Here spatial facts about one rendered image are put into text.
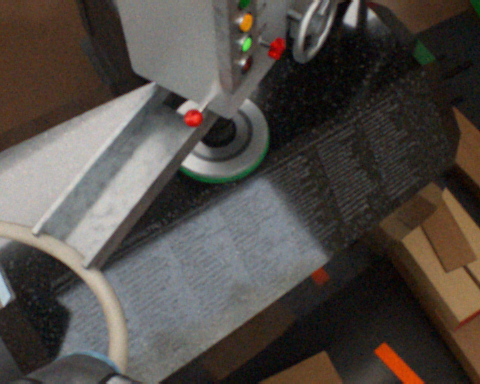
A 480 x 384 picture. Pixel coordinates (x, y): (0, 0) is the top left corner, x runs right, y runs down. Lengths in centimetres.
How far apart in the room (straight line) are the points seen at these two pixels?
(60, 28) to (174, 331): 177
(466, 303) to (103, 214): 129
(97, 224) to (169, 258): 34
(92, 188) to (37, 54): 179
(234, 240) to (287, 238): 13
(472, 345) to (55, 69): 185
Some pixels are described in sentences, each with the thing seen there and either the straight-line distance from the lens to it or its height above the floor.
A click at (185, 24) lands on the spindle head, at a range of 117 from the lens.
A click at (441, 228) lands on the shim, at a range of 235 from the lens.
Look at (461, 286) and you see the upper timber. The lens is 230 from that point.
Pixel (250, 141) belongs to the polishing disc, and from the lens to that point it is 159.
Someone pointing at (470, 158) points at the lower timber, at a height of 8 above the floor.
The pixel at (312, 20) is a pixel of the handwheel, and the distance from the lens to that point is 134.
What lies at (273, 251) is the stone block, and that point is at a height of 73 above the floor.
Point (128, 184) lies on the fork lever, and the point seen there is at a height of 112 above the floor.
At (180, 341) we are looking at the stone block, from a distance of 168.
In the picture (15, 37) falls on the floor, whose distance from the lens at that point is 318.
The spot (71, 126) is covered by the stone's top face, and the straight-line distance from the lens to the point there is 174.
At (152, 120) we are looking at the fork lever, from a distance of 140.
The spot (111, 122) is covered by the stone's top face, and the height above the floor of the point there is 87.
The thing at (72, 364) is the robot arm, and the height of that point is 146.
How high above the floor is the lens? 226
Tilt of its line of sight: 59 degrees down
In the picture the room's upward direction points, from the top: 7 degrees counter-clockwise
